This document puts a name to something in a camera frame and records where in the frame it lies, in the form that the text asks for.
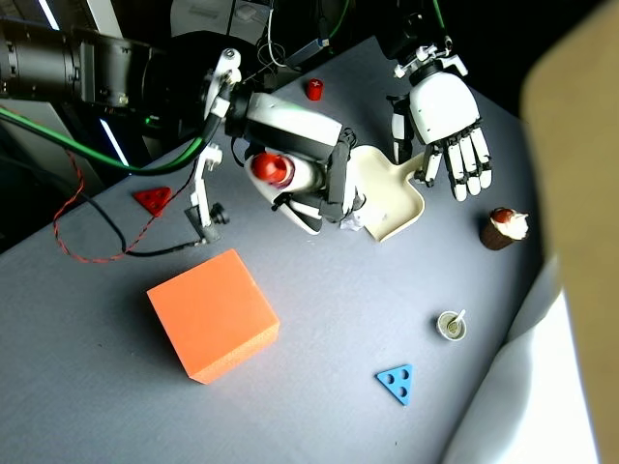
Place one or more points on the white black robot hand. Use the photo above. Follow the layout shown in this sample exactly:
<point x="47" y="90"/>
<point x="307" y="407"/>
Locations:
<point x="442" y="111"/>
<point x="290" y="123"/>

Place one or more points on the cream plastic dustpan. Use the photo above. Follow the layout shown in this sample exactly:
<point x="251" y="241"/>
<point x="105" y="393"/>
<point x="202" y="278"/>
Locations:
<point x="392" y="203"/>

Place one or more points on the orange foam block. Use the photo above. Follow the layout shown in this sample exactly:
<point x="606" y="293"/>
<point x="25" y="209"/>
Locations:
<point x="213" y="314"/>

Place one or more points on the red cylinder block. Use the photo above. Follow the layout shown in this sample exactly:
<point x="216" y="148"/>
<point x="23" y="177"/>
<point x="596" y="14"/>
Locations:
<point x="314" y="91"/>

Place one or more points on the grey usb adapter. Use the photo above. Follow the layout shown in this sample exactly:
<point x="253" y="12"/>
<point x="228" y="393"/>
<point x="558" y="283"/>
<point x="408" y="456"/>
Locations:
<point x="309" y="48"/>

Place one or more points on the crumpled white paper ball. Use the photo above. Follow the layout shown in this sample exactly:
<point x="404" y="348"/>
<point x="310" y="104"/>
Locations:
<point x="351" y="224"/>

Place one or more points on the toy cupcake with cherry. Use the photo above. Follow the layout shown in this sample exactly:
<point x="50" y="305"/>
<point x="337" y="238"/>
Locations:
<point x="500" y="229"/>

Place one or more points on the red triangle block with holes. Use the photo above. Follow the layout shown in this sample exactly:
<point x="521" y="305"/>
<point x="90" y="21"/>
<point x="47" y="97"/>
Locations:
<point x="155" y="197"/>

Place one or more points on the tan blurred board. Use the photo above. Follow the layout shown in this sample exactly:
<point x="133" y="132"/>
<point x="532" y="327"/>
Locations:
<point x="580" y="193"/>

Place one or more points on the small cup with spoon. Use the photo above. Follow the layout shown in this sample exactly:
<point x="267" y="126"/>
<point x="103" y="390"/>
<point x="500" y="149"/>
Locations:
<point x="451" y="329"/>

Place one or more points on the grey table cloth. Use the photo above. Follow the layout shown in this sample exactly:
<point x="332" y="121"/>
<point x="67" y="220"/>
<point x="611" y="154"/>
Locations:
<point x="338" y="338"/>

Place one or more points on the blue triangle block with holes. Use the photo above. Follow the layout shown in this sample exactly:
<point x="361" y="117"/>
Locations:
<point x="397" y="382"/>

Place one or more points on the white frame post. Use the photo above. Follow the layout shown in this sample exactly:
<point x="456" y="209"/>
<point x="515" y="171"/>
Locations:
<point x="104" y="17"/>

